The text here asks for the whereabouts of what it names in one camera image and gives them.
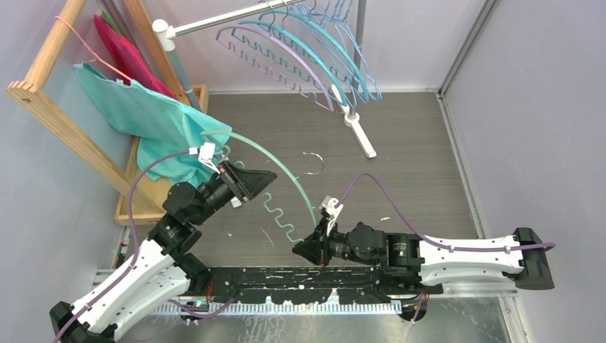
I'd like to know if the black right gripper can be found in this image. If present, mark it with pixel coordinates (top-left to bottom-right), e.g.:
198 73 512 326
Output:
293 215 379 266

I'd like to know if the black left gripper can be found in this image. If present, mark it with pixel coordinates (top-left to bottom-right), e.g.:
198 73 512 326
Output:
190 160 277 226

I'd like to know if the green plastic hanger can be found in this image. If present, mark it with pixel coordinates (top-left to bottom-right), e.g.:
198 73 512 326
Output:
199 131 327 244

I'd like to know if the purple wavy plastic hanger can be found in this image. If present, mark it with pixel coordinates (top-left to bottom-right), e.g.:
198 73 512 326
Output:
215 19 334 111

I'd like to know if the teal wavy plastic hanger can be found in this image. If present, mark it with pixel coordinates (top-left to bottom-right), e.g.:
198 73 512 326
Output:
252 1 382 106

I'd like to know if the light blue wire hanger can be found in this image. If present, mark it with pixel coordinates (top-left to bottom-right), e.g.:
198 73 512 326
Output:
297 1 377 106
336 1 382 105
326 1 382 107

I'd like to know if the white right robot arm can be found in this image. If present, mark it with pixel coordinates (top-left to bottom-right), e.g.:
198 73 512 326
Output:
292 222 555 294

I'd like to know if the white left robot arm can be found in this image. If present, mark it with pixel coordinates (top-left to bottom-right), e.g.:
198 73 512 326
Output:
49 161 277 342

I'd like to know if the teal cloth garment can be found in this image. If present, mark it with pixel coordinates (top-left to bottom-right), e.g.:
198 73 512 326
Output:
74 63 232 186

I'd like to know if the magenta cloth garment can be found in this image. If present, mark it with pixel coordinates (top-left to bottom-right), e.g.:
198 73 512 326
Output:
94 15 191 111

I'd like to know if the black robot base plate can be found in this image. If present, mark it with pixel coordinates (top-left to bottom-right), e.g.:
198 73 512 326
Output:
181 267 444 320

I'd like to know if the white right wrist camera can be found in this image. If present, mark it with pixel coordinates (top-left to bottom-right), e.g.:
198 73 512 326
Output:
319 196 344 237

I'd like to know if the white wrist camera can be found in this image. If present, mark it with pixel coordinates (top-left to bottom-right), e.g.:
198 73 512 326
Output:
319 196 344 237
187 141 224 174

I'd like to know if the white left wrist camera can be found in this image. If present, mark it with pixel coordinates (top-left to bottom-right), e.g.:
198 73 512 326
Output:
187 141 224 174

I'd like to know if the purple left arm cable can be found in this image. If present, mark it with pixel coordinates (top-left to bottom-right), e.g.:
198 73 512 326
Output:
51 149 200 343

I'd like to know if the wooden clothes rack frame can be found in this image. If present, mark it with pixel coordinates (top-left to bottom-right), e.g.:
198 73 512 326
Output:
6 1 191 225

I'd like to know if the metal hanger rail stand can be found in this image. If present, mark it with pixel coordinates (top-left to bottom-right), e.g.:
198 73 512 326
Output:
152 1 377 159

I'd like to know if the pink elastic cord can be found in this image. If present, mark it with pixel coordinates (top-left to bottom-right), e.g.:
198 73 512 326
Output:
54 15 131 85

